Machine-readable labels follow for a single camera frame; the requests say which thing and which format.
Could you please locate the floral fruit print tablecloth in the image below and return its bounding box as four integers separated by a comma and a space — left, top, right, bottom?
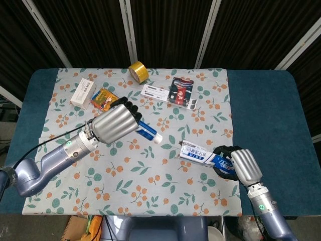
22, 67, 243, 218

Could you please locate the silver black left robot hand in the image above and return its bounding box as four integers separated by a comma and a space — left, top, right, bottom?
84, 96, 143, 145

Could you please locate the dark pack with red label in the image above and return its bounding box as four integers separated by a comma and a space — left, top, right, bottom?
168, 77, 194, 106

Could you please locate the teal blue table cover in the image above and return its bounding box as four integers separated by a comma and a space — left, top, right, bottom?
0, 68, 321, 218

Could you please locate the white bucket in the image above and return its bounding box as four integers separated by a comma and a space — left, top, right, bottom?
207, 225, 225, 241

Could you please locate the blue grey robot torso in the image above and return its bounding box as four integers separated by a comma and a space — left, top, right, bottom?
100, 215, 209, 241

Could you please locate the orange yellow blue carton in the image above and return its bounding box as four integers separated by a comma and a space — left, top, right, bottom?
90, 88, 121, 112

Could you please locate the blue white toothpaste box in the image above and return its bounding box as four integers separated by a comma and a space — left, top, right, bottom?
177, 140, 236, 174

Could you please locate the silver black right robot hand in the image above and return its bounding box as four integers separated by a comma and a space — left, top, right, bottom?
212, 145, 263, 187

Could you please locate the orange bag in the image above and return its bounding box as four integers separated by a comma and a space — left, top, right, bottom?
84, 215, 103, 241

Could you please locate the yellow packing tape roll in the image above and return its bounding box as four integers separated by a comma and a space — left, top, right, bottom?
128, 60, 149, 84

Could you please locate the white partition frame post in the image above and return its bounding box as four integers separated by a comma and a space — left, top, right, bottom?
21, 0, 73, 69
119, 0, 139, 66
194, 0, 223, 69
274, 15, 321, 71
0, 84, 24, 108

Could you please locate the blue white toothpaste tube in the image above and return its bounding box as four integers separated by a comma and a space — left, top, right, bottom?
135, 119, 164, 144

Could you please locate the white flat toothbrush pack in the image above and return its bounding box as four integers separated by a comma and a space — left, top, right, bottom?
140, 84, 198, 111

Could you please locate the small white carton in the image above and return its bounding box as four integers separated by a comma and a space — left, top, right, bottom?
70, 78, 97, 110

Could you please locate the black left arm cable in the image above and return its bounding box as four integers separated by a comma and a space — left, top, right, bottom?
0, 120, 93, 199

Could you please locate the black bin with plastic bag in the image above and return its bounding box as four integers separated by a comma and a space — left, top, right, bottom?
225, 215, 265, 241

